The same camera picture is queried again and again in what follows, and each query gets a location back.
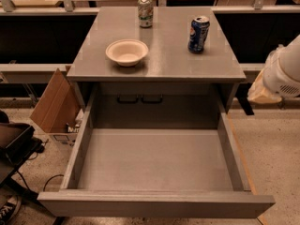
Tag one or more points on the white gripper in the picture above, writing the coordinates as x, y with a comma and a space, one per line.
278, 76

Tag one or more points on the grey top drawer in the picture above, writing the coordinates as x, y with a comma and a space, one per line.
166, 155

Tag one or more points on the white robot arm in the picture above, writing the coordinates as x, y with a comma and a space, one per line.
280, 77

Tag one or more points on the grey drawer cabinet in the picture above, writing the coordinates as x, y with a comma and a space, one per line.
171, 87

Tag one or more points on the blue pepsi can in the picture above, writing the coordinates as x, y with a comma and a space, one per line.
198, 33

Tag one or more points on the white paper bowl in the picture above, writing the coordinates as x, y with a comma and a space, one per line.
127, 52

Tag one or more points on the green white soda can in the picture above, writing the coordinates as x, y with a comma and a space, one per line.
145, 13

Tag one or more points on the brown cardboard box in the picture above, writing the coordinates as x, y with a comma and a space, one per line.
57, 110

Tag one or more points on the black white sneaker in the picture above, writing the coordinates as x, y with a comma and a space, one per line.
9, 210

